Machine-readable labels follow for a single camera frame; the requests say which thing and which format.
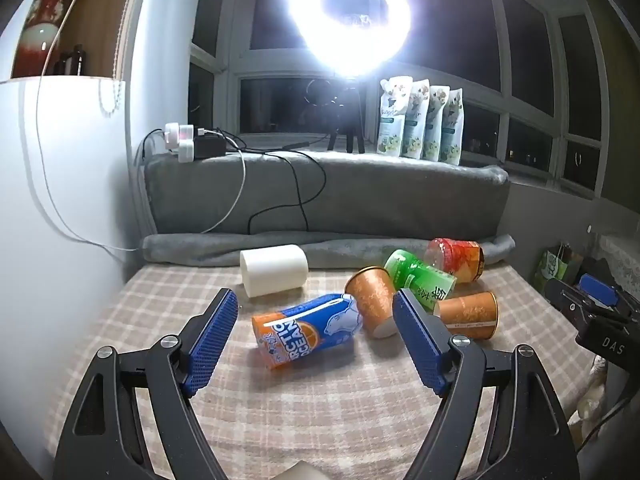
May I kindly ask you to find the white plastic cup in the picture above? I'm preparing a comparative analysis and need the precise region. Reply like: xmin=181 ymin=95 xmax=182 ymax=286
xmin=240 ymin=245 xmax=309 ymax=298

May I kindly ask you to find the orange paper cup open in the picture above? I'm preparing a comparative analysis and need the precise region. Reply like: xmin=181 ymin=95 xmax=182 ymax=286
xmin=434 ymin=292 xmax=499 ymax=340

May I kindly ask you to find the red orange snack cup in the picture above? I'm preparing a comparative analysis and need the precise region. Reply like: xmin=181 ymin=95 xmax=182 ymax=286
xmin=424 ymin=238 xmax=485 ymax=284

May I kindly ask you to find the green plastic cup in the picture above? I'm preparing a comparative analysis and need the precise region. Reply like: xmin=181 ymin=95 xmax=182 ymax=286
xmin=384 ymin=249 xmax=457 ymax=311

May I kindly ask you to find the blue orange Arctic Ocean cup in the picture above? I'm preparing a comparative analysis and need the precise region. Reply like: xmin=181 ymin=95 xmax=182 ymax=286
xmin=252 ymin=294 xmax=362 ymax=370

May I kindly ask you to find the orange paper cup white base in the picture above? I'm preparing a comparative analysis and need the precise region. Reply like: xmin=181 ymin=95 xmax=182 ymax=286
xmin=345 ymin=266 xmax=397 ymax=339

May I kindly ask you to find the green box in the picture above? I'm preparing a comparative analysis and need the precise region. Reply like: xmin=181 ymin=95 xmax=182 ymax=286
xmin=533 ymin=242 xmax=584 ymax=294

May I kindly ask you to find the plaid table cloth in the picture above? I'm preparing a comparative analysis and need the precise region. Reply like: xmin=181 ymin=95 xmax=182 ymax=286
xmin=44 ymin=263 xmax=593 ymax=479

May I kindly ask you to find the white cabinet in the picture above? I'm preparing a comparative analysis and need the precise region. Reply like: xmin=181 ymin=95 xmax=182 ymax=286
xmin=1 ymin=76 xmax=136 ymax=468

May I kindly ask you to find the grey sofa backrest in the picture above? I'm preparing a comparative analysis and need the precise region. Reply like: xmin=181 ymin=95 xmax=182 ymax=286
xmin=144 ymin=152 xmax=510 ymax=240

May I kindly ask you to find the black tripod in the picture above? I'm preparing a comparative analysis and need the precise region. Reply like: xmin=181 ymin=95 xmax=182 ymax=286
xmin=305 ymin=78 xmax=366 ymax=154

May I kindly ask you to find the black power adapter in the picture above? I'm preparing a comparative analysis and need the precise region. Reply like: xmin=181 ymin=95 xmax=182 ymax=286
xmin=193 ymin=132 xmax=227 ymax=160

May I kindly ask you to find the white power strip with plugs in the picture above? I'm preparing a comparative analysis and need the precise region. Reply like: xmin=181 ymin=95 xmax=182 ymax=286
xmin=164 ymin=122 xmax=195 ymax=162

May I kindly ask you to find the dark bottle on shelf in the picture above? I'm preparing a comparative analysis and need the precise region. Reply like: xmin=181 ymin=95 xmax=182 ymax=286
xmin=53 ymin=44 xmax=87 ymax=76

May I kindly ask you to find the red white vase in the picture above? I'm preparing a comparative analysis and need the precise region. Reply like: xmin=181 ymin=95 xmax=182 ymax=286
xmin=12 ymin=0 xmax=72 ymax=78

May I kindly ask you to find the black cable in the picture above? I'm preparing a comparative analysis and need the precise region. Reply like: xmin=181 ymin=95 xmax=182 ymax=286
xmin=219 ymin=129 xmax=329 ymax=236

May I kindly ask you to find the ring light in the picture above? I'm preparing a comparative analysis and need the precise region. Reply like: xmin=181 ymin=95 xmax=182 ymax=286
xmin=286 ymin=0 xmax=412 ymax=79

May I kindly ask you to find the white cable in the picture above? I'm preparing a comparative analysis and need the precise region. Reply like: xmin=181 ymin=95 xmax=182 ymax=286
xmin=34 ymin=0 xmax=248 ymax=254

